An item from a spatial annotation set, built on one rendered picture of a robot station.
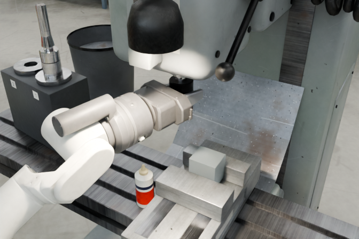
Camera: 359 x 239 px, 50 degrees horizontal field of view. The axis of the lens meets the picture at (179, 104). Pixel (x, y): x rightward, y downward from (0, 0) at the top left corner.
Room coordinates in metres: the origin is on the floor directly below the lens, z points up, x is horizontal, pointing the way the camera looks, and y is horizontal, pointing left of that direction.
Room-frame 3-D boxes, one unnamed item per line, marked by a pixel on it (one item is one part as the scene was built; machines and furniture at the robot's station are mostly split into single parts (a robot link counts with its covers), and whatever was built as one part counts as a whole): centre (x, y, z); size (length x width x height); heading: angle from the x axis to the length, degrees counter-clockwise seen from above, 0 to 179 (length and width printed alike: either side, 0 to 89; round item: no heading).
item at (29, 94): (0.92, 0.36, 1.06); 0.22 x 0.12 x 0.20; 52
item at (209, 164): (0.63, -0.06, 1.07); 0.06 x 0.05 x 0.06; 60
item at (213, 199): (0.58, -0.03, 1.05); 0.15 x 0.06 x 0.04; 60
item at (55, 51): (0.89, 0.32, 1.22); 0.05 x 0.05 x 0.01
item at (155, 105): (0.59, 0.06, 1.23); 0.13 x 0.12 x 0.10; 44
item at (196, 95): (0.63, -0.02, 1.23); 0.06 x 0.02 x 0.03; 134
